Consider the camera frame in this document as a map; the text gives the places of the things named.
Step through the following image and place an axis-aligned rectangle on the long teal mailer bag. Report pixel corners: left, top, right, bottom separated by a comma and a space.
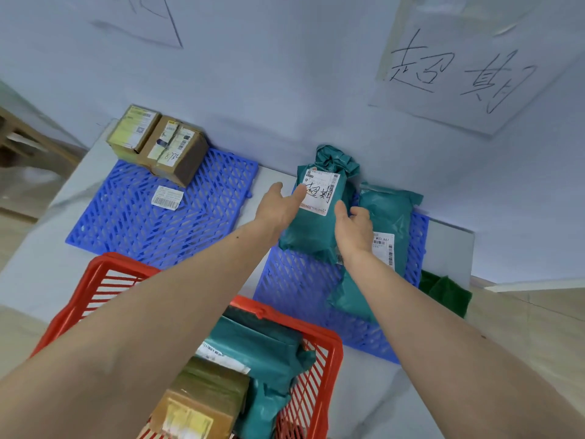
327, 181, 425, 324

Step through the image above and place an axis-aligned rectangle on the person's left hand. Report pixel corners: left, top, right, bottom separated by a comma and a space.
253, 181, 308, 245

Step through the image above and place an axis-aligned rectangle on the handwritten label teal mailer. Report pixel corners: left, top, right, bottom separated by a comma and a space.
278, 145, 361, 263

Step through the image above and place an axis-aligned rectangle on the person's right hand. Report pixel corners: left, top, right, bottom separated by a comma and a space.
333, 199, 375, 266

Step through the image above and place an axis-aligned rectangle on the taped brown cardboard box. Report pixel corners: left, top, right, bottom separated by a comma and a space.
136, 115, 210, 188

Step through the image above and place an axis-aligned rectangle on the red plastic basket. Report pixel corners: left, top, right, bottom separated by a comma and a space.
29, 252, 344, 439

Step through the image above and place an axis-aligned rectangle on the torn-edge paper wall sign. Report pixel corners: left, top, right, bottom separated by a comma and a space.
102, 0, 183, 49

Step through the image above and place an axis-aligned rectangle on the green cloth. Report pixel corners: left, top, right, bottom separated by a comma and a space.
419, 269, 473, 319

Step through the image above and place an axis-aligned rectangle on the large taped cardboard box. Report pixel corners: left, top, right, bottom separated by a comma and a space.
149, 356, 251, 439

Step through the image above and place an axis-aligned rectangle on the person's left forearm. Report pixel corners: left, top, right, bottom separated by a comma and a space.
0, 219, 277, 439

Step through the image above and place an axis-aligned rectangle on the wooden chair dark seat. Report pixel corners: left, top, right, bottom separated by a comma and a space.
0, 104, 88, 220

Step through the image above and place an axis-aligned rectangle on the yellow label cardboard box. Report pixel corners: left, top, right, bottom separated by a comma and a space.
106, 104, 161, 165

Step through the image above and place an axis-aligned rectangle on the straight-edge paper wall sign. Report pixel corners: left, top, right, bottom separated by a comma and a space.
369, 0, 585, 137

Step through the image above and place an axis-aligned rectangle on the white barcode sticker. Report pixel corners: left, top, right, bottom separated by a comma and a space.
151, 185, 185, 212

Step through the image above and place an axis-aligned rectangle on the blue plastic pallet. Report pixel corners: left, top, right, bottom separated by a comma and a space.
252, 210, 430, 365
65, 147, 260, 270

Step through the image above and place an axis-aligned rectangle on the person's right forearm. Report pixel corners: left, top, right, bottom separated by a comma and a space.
340, 251, 585, 439

